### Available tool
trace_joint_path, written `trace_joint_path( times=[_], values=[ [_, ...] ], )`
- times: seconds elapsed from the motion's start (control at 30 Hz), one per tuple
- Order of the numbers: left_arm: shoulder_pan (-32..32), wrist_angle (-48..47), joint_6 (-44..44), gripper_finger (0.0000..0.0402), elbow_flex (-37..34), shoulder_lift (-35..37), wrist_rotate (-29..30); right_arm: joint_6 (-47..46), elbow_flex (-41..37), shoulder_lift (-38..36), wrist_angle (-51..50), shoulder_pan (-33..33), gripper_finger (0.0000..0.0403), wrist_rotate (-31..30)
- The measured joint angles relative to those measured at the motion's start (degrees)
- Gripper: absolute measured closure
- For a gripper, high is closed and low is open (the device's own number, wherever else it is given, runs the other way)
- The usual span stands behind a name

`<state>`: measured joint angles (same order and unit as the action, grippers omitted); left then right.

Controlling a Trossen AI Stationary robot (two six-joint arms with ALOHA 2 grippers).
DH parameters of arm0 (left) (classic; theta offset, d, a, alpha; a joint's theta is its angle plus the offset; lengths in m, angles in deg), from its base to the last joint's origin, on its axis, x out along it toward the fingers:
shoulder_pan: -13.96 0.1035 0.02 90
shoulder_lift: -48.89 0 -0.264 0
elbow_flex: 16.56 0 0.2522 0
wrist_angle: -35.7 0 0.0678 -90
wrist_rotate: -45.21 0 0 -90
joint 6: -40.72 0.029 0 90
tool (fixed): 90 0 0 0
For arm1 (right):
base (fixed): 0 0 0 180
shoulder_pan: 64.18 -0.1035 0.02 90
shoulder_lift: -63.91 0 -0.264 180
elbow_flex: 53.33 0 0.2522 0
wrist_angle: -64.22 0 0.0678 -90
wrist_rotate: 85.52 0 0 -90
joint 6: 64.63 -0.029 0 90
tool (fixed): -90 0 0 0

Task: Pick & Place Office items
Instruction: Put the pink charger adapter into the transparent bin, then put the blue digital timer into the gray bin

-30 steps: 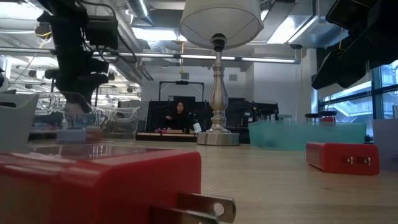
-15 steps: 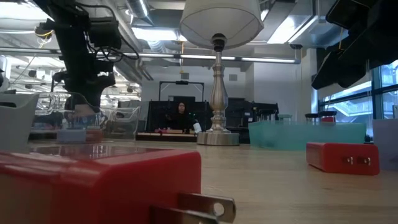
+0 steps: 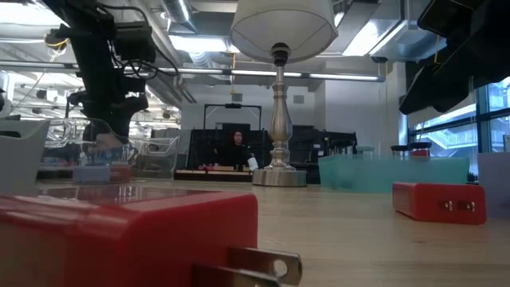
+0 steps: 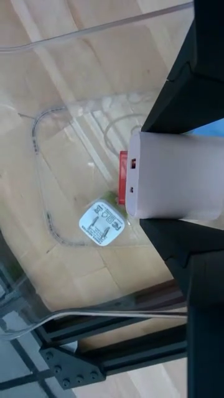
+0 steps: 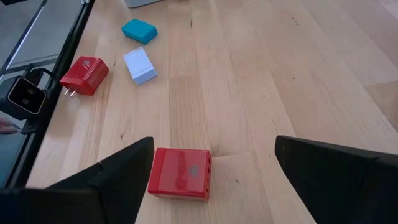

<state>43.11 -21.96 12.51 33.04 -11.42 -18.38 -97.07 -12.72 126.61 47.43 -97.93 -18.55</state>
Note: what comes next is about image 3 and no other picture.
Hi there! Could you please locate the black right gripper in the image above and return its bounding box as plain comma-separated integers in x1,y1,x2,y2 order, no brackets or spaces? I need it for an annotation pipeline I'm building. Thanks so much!
399,0,510,116

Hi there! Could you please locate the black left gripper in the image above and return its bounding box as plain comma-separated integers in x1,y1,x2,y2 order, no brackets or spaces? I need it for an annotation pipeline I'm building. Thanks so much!
67,37,151,145

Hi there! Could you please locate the red charger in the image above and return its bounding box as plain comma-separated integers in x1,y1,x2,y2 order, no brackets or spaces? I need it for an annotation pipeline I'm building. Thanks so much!
392,182,488,226
0,191,304,287
109,165,134,183

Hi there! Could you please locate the clear plastic bin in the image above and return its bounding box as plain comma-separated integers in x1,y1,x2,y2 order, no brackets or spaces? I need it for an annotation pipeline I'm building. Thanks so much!
39,117,181,180

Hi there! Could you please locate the light blue charger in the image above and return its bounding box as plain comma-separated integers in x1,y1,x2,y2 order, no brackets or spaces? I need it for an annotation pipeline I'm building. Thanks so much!
73,165,112,184

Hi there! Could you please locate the window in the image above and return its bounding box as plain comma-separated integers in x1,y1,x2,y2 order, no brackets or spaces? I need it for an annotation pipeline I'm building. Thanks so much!
406,75,510,176

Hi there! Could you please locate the black ceiling sensor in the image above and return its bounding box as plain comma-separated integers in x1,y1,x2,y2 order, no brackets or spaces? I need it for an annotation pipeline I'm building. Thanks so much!
43,27,73,52

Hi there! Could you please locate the background wooden workbench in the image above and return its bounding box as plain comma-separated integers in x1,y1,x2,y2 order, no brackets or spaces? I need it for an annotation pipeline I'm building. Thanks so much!
175,165,256,183

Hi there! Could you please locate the grey plastic bin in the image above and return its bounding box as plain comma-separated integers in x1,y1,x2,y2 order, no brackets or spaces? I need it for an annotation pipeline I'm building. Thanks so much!
0,119,52,195

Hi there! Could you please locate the person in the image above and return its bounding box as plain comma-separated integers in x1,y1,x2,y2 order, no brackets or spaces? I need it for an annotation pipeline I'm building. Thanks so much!
217,130,256,168

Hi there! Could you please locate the teal plastic tray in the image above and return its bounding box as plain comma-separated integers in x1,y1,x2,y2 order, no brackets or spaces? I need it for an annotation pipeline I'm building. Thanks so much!
317,154,471,195

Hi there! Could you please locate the table lamp white shade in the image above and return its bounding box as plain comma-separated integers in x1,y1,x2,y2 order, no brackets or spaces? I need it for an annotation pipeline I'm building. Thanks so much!
229,0,339,187

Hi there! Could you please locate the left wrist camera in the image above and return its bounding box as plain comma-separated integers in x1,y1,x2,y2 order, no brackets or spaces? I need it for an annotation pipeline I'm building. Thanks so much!
114,22,157,64

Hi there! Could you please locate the black gantry frame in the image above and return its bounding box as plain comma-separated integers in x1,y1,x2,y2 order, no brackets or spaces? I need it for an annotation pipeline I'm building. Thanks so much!
203,103,263,131

